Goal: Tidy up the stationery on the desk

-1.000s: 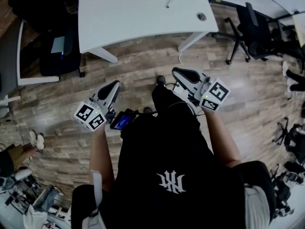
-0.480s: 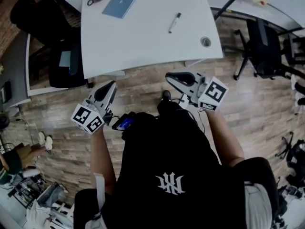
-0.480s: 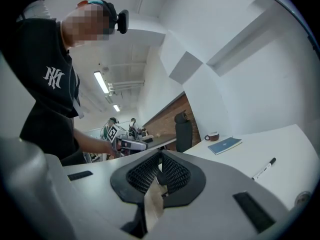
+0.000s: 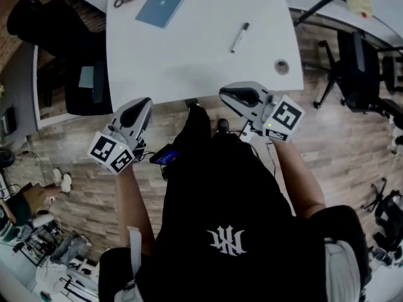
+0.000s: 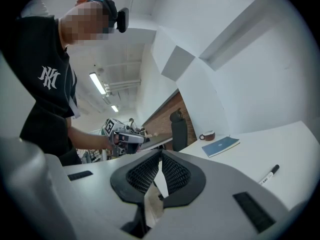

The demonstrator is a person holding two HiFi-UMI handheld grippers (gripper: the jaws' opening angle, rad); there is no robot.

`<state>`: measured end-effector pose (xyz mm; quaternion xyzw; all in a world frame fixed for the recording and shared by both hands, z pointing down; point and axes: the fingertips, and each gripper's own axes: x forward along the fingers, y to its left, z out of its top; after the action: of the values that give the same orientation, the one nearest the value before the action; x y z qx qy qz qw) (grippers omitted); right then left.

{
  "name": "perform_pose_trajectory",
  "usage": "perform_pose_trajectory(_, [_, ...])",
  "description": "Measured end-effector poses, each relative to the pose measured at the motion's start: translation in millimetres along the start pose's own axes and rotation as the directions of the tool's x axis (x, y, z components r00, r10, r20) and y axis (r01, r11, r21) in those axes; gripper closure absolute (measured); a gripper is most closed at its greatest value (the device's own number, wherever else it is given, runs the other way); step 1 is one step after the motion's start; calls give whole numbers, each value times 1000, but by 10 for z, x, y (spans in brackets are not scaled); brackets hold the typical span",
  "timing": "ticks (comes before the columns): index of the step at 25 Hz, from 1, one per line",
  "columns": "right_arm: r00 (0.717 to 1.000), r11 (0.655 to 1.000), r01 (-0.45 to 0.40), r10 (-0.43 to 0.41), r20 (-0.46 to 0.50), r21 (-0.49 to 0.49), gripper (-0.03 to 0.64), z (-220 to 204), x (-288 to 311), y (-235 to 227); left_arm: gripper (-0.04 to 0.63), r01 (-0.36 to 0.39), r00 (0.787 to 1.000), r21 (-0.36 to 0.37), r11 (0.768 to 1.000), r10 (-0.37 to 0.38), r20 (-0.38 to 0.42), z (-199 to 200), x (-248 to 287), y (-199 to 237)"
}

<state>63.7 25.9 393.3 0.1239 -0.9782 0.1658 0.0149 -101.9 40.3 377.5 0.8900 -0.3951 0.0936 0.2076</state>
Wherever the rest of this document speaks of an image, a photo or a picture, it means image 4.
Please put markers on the black office chair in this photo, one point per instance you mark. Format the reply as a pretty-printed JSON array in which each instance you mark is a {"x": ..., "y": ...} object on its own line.
[
  {"x": 387, "y": 244},
  {"x": 47, "y": 27},
  {"x": 393, "y": 74},
  {"x": 390, "y": 206},
  {"x": 359, "y": 68}
]

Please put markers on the black stand pole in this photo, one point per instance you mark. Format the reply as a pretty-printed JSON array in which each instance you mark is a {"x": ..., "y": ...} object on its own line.
[{"x": 327, "y": 3}]

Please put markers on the grey round stool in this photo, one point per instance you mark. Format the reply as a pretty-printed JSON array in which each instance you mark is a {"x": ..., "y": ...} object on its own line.
[{"x": 42, "y": 220}]

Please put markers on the blue notebook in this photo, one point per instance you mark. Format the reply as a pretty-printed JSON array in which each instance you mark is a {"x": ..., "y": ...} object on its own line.
[{"x": 162, "y": 5}]

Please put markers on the person's left forearm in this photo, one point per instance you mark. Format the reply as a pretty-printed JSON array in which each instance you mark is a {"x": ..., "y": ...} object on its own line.
[{"x": 135, "y": 200}]

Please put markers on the person's black trousers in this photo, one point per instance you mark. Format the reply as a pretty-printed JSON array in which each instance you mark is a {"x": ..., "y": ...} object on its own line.
[{"x": 198, "y": 121}]

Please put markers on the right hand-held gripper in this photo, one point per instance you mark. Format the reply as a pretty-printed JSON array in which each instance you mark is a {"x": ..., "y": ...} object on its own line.
[{"x": 283, "y": 118}]

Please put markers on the black device with blue screen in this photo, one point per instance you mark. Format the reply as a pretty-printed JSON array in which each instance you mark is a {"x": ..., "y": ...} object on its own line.
[{"x": 167, "y": 157}]

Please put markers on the pale blue book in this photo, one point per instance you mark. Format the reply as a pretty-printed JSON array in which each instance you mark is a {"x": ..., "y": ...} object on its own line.
[{"x": 86, "y": 77}]

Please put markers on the person's black t-shirt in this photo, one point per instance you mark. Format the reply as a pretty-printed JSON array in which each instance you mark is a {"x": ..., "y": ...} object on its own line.
[{"x": 226, "y": 193}]

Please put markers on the person's right forearm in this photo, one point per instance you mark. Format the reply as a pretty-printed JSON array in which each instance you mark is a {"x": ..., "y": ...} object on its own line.
[{"x": 296, "y": 181}]

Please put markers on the pile of lab equipment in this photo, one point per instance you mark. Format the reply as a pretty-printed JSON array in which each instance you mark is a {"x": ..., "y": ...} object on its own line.
[{"x": 37, "y": 263}]

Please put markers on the cream stuffed toy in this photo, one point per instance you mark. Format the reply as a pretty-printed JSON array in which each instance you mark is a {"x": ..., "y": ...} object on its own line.
[{"x": 359, "y": 2}]

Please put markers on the person's black shoe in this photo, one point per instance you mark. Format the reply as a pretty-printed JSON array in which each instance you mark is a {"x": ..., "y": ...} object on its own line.
[
  {"x": 223, "y": 125},
  {"x": 192, "y": 103}
]

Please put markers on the white table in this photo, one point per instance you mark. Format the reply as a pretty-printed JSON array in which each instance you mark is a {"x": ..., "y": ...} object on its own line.
[{"x": 387, "y": 11}]

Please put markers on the black and white marker pen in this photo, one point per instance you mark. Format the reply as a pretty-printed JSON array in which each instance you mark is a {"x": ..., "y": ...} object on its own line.
[{"x": 239, "y": 38}]

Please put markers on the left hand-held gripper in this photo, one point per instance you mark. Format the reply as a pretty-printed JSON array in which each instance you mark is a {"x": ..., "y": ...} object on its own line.
[{"x": 110, "y": 153}]

